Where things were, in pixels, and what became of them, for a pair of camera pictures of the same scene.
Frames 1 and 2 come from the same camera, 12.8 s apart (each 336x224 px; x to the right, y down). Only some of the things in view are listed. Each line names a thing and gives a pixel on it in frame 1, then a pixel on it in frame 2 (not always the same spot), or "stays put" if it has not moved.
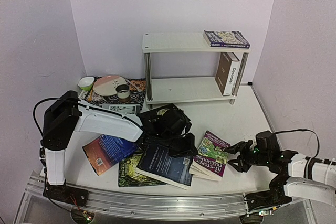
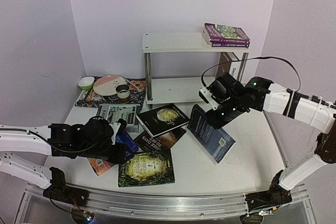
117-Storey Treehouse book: [210, 160] -> [224, 33]
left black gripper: [188, 152] -> [119, 158]
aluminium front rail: [153, 205] stays put
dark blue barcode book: [155, 162] -> [217, 141]
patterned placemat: [137, 89] stays put
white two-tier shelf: [185, 91] stays put
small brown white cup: [123, 93] stays put
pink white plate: [106, 85] stays put
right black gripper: [244, 156] -> [214, 117]
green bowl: [86, 83] stays put
